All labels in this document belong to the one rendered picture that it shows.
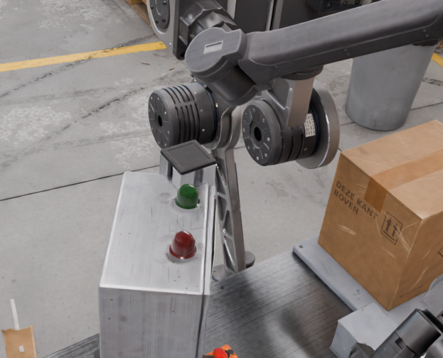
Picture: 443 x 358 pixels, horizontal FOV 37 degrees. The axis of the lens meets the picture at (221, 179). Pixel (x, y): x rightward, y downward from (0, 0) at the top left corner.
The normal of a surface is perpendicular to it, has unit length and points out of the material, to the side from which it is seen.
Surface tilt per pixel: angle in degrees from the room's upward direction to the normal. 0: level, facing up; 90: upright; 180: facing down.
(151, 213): 0
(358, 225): 90
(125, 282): 0
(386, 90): 89
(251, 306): 0
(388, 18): 46
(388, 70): 97
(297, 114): 90
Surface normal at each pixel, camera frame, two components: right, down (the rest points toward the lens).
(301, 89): 0.44, 0.58
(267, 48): -0.44, -0.38
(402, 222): -0.84, 0.28
